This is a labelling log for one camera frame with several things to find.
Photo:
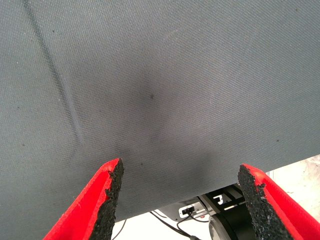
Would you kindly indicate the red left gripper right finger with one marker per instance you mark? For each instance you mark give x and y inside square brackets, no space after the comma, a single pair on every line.
[270,212]

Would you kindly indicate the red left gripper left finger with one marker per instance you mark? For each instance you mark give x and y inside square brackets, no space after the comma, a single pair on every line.
[87,205]

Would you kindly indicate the black cylinder with grey rim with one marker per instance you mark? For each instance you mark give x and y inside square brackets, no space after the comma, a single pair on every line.
[232,225]

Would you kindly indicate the grey panel with port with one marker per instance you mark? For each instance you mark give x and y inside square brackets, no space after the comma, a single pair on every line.
[170,212]

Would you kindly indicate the dark grey table cloth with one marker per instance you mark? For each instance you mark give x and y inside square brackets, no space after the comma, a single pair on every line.
[160,75]

